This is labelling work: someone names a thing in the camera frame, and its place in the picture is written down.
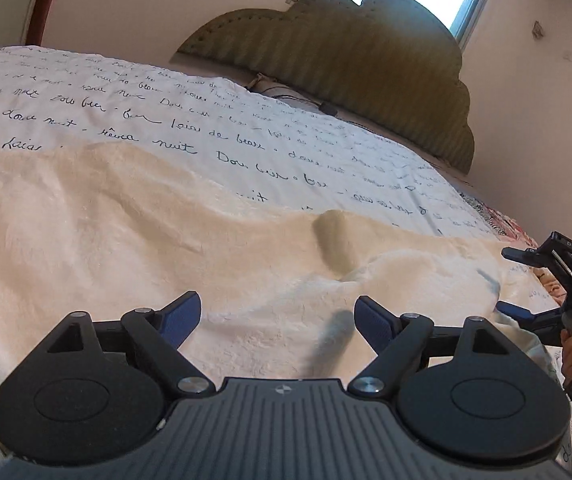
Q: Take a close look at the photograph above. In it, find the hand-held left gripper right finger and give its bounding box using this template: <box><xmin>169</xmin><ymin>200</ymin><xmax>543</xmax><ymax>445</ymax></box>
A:
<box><xmin>347</xmin><ymin>295</ymin><xmax>518</xmax><ymax>401</ymax></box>

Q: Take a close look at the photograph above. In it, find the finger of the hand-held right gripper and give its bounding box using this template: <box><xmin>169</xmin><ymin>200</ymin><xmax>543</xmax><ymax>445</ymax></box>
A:
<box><xmin>500</xmin><ymin>246</ymin><xmax>547</xmax><ymax>270</ymax></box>
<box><xmin>495</xmin><ymin>300</ymin><xmax>566</xmax><ymax>333</ymax></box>

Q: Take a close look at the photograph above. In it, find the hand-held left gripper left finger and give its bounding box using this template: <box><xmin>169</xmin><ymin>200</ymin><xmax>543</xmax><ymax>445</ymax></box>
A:
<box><xmin>43</xmin><ymin>290</ymin><xmax>217</xmax><ymax>399</ymax></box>

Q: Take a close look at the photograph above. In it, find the cream fuzzy blanket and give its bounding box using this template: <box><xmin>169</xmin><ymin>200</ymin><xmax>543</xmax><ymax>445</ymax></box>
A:
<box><xmin>0</xmin><ymin>139</ymin><xmax>564</xmax><ymax>466</ymax></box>

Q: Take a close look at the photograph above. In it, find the floral printed cloth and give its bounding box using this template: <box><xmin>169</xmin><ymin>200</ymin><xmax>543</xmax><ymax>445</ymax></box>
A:
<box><xmin>458</xmin><ymin>192</ymin><xmax>539</xmax><ymax>263</ymax></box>

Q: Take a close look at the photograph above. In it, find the white script printed blanket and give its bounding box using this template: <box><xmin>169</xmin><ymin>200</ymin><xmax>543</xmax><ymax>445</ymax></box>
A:
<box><xmin>0</xmin><ymin>45</ymin><xmax>572</xmax><ymax>480</ymax></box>

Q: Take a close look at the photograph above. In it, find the brown striped pillow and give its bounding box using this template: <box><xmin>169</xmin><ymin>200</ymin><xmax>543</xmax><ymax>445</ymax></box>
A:
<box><xmin>248</xmin><ymin>72</ymin><xmax>319</xmax><ymax>107</ymax></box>

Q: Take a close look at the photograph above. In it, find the olive padded headboard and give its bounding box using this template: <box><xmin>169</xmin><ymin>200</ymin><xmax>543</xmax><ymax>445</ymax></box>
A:
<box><xmin>176</xmin><ymin>0</ymin><xmax>476</xmax><ymax>176</ymax></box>

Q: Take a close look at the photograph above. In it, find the black cable with adapter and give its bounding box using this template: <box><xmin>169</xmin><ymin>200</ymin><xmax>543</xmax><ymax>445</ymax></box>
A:
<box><xmin>266</xmin><ymin>91</ymin><xmax>339</xmax><ymax>116</ymax></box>

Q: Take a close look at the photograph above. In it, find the brown wooden door frame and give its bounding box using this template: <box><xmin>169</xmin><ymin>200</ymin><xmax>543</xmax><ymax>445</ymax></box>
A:
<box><xmin>22</xmin><ymin>0</ymin><xmax>67</xmax><ymax>47</ymax></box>

